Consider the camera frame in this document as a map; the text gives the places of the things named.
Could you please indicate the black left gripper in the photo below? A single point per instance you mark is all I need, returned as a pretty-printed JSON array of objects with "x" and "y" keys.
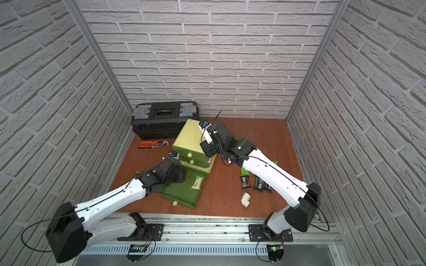
[{"x": 179, "y": 171}]

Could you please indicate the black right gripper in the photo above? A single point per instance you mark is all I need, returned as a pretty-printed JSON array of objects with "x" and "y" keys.
[{"x": 206, "y": 147}]

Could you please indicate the green bottom drawer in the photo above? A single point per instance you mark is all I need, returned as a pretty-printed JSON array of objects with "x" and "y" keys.
[{"x": 182, "y": 193}]

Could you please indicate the yellow-green drawer cabinet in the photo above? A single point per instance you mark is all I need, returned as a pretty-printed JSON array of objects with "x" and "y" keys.
[{"x": 187, "y": 145}]

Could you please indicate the black cookie packet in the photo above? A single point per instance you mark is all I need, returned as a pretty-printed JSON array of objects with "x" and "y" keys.
[
  {"x": 259, "y": 184},
  {"x": 267, "y": 188},
  {"x": 245, "y": 182}
]

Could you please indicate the beige cookie packet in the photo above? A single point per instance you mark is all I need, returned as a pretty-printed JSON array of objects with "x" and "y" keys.
[{"x": 198, "y": 183}]

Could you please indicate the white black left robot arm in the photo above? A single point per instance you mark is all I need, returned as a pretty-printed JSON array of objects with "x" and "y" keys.
[{"x": 74, "y": 228}]

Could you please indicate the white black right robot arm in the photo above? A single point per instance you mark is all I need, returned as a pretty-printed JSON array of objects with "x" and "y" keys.
[{"x": 302, "y": 199}]

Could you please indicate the white plastic pipe elbow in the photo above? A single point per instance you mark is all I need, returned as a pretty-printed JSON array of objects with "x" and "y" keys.
[{"x": 245, "y": 199}]

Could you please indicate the black plastic toolbox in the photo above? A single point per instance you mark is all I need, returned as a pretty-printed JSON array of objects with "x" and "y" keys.
[{"x": 162, "y": 120}]

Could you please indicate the left controller board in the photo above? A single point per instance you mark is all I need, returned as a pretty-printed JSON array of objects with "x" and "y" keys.
[{"x": 137, "y": 252}]

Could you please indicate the controller board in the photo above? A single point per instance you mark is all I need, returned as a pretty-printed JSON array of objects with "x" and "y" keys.
[
  {"x": 137, "y": 252},
  {"x": 275, "y": 253}
]

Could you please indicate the right controller board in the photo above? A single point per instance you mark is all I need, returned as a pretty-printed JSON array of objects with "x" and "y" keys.
[{"x": 275, "y": 253}]

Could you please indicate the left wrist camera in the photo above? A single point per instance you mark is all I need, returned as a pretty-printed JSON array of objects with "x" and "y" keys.
[{"x": 174, "y": 154}]

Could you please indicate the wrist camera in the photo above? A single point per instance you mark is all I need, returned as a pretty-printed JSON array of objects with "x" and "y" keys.
[
  {"x": 204, "y": 127},
  {"x": 174, "y": 154}
]

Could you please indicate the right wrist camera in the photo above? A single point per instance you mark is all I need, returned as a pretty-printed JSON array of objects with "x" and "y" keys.
[{"x": 204, "y": 127}]

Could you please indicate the orange-handled pliers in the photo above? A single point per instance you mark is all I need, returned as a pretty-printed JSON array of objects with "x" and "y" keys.
[{"x": 152, "y": 144}]

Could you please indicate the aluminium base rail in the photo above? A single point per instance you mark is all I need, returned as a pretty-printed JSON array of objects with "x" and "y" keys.
[{"x": 217, "y": 236}]

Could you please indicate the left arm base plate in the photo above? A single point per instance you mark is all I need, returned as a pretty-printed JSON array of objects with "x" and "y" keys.
[{"x": 143, "y": 233}]

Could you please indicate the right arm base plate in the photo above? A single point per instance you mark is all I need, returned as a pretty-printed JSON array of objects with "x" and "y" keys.
[{"x": 263, "y": 233}]

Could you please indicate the aluminium corner post right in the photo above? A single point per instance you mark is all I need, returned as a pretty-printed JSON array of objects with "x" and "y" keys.
[{"x": 322, "y": 48}]

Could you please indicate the aluminium corner post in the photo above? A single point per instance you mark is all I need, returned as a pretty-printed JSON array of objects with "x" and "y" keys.
[
  {"x": 84, "y": 27},
  {"x": 322, "y": 48}
]

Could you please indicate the aluminium corner post left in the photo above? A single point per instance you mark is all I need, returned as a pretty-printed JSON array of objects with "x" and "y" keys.
[{"x": 84, "y": 27}]

